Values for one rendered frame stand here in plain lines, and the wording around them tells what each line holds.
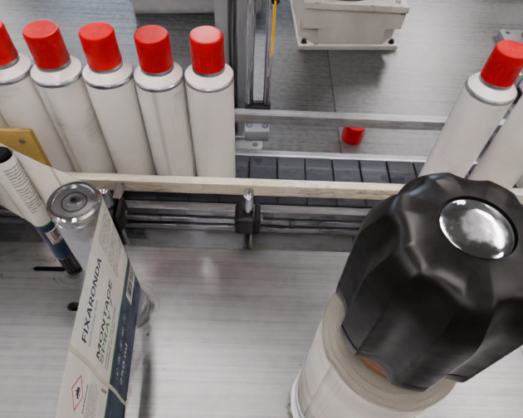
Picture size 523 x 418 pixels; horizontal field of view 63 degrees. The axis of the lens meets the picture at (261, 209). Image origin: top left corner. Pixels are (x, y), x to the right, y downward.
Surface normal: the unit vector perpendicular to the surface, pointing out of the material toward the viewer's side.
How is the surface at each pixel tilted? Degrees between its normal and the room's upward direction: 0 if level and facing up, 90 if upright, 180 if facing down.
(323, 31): 90
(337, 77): 0
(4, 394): 0
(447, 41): 0
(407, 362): 90
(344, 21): 90
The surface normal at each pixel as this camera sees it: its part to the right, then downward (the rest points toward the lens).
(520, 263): 0.14, -0.47
